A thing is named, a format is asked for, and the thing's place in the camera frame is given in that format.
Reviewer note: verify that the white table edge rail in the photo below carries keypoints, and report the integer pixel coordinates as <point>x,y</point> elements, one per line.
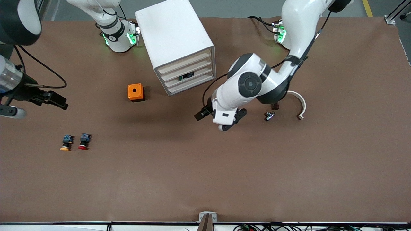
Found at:
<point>54,227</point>

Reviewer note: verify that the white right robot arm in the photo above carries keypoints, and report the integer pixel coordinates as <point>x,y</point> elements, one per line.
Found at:
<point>110,35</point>

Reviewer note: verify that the brown terminal block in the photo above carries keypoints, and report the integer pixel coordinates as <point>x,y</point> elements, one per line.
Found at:
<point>275,106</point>

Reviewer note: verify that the white curved plastic bracket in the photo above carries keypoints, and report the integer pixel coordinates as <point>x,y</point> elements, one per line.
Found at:
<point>301,102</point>

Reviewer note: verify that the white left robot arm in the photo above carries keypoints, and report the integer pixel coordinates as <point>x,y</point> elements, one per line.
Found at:
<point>298,19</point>

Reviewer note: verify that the silver key switch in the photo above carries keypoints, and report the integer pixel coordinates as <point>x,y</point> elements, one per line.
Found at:
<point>269,116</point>

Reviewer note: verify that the orange box with hole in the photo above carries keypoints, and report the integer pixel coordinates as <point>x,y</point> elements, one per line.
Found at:
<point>135,91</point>

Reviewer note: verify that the grey metal mounting bracket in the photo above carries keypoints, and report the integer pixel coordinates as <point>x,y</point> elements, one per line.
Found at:
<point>201,217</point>

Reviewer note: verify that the white drawer cabinet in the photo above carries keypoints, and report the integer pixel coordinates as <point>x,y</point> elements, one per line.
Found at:
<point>173,32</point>

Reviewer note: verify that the red push button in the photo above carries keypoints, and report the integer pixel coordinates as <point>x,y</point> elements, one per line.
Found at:
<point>83,142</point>

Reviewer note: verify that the yellow push button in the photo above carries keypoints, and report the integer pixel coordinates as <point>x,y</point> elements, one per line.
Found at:
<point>66,143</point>

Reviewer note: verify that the aluminium frame profile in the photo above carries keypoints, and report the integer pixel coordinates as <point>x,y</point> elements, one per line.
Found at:
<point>393,16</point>

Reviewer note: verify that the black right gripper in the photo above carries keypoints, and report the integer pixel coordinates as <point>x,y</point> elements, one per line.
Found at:
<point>26,92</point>

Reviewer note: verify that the white plastic drawer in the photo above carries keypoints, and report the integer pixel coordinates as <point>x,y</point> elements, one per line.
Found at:
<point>189,86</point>
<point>171,84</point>
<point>168,77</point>
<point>173,67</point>

